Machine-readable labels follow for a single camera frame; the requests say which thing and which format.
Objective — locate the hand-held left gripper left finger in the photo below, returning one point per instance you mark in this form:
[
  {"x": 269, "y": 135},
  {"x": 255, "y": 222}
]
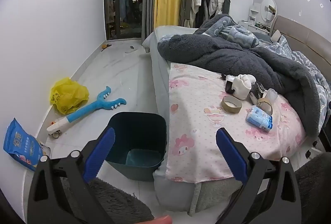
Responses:
[{"x": 103, "y": 151}]

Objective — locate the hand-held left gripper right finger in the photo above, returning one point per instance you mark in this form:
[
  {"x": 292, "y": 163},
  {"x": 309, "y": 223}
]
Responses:
[{"x": 230, "y": 154}]

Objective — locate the dark teal trash bin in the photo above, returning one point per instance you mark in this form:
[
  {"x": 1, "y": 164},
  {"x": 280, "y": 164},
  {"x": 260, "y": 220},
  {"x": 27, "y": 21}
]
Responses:
[{"x": 139, "y": 136}]

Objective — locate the blue white tissue packet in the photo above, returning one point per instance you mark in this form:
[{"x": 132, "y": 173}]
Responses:
[{"x": 258, "y": 118}]

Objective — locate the brown cardboard tape roll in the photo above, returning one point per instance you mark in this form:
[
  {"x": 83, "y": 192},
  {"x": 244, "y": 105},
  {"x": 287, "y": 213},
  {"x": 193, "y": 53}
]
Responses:
[
  {"x": 261, "y": 102},
  {"x": 225, "y": 106}
]

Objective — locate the white sock ball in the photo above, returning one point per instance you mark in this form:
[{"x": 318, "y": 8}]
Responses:
[{"x": 243, "y": 84}]

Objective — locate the person's left hand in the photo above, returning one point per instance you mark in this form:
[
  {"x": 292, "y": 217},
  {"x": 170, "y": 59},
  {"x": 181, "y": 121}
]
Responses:
[{"x": 164, "y": 220}]

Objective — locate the blue plush forked toy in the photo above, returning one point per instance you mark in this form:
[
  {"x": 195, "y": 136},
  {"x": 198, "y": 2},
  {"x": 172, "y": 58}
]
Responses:
[{"x": 85, "y": 111}]

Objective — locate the small brown round object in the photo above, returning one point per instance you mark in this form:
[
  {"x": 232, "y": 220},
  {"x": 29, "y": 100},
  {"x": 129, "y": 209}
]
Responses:
[{"x": 55, "y": 134}]

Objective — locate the pink printed bed sheet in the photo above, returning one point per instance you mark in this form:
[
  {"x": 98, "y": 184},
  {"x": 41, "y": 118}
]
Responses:
[{"x": 196, "y": 115}]

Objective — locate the yellow plastic bag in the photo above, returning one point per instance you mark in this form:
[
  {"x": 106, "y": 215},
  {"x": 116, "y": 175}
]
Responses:
[{"x": 68, "y": 96}]

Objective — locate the small black box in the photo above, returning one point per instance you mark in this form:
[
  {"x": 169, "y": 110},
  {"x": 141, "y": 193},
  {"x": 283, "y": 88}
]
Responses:
[{"x": 228, "y": 84}]

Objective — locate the blue printed packet bag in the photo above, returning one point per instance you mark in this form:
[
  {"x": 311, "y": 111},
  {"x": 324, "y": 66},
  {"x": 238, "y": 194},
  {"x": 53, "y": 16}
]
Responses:
[{"x": 20, "y": 143}]

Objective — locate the grey bed mattress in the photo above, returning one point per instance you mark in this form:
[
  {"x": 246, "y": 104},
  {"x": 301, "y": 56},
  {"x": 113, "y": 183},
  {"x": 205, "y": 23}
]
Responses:
[{"x": 160, "y": 71}]

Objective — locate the dark grey fleece blanket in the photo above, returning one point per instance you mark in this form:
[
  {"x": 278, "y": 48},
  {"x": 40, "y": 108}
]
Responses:
[{"x": 219, "y": 53}]

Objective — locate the white floor disc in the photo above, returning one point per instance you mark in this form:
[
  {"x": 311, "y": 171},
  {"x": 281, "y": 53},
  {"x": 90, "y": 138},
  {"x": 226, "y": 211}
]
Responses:
[{"x": 130, "y": 50}]

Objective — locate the small orange floor item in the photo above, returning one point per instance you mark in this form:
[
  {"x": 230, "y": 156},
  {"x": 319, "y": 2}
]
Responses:
[{"x": 105, "y": 46}]

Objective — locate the dark blue pillow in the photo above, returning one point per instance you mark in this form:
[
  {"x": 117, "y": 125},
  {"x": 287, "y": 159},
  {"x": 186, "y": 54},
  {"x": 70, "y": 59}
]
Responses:
[{"x": 262, "y": 37}]

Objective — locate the blue patterned duvet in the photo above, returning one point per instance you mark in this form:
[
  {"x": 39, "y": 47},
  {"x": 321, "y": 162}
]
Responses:
[{"x": 302, "y": 56}]

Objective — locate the beige pillow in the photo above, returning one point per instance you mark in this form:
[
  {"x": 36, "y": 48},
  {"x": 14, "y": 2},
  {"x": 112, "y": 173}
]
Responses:
[{"x": 276, "y": 35}]

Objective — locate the light blue fleece blanket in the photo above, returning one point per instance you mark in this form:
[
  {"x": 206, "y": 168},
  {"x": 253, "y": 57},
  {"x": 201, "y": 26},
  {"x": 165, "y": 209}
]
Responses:
[{"x": 222, "y": 25}]

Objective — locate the beige padded headboard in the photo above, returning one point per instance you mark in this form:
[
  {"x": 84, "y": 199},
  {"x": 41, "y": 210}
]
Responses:
[{"x": 305, "y": 32}]

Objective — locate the white dressing table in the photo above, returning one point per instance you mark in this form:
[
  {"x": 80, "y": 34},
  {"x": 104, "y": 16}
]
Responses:
[{"x": 254, "y": 10}]

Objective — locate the round white mirror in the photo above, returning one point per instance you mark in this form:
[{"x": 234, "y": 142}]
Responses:
[{"x": 266, "y": 10}]

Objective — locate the beige hanging coat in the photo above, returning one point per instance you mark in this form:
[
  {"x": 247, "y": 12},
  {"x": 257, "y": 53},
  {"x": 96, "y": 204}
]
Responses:
[{"x": 190, "y": 1}]

